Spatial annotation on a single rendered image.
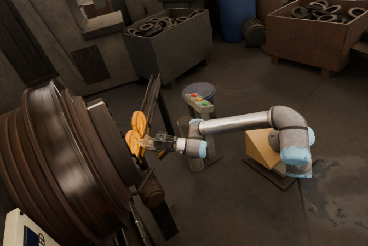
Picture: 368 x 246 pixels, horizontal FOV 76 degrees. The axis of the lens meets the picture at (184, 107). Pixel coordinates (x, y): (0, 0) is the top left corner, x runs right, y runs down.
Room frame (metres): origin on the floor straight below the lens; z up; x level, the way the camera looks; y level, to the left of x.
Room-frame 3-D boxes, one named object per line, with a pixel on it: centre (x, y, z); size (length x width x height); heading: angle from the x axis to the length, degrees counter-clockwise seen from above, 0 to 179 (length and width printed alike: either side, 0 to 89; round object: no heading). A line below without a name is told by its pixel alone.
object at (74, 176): (0.52, 0.32, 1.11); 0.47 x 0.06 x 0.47; 21
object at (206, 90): (1.82, -0.17, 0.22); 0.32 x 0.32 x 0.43
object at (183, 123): (1.32, 0.01, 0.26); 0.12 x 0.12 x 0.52
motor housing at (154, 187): (0.88, 0.31, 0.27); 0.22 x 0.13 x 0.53; 21
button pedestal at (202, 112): (1.42, -0.12, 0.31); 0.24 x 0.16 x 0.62; 21
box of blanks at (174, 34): (3.27, 0.01, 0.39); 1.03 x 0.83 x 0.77; 126
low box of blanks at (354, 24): (2.56, -1.77, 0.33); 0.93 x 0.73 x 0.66; 28
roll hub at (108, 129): (0.55, 0.23, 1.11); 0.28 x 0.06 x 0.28; 21
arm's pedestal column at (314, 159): (1.19, -0.63, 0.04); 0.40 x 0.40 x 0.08; 27
